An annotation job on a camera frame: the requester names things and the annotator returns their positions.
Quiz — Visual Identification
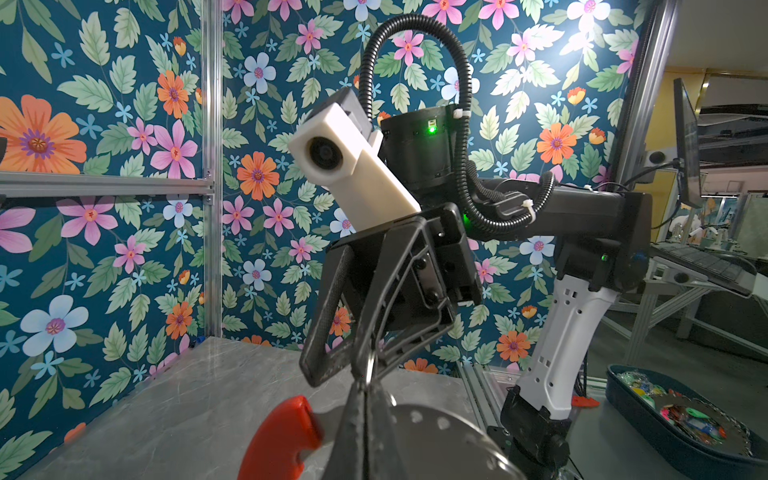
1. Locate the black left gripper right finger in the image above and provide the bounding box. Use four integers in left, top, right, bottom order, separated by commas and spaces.
366, 381, 408, 480

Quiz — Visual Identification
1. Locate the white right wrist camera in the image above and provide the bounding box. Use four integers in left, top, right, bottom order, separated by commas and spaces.
288, 87, 421, 231

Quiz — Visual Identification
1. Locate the grey desk with keyboard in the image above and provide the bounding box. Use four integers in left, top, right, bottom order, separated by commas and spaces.
602, 242, 767, 365

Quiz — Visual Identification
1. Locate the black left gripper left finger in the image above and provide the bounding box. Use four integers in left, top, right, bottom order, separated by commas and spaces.
323, 381, 367, 480

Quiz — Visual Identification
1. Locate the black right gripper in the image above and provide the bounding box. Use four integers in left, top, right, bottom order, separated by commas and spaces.
299, 203, 481, 387

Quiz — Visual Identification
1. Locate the teal tray of keys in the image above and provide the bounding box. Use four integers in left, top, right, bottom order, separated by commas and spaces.
606, 364, 767, 479

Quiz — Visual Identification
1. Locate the steel keyring with red handle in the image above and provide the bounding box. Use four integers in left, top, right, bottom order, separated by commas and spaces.
236, 353, 529, 480

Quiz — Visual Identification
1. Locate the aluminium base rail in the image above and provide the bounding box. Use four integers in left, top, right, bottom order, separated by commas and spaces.
458, 363, 520, 451

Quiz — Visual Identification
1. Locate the black computer monitor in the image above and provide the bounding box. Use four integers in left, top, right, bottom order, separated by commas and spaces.
673, 78, 703, 208

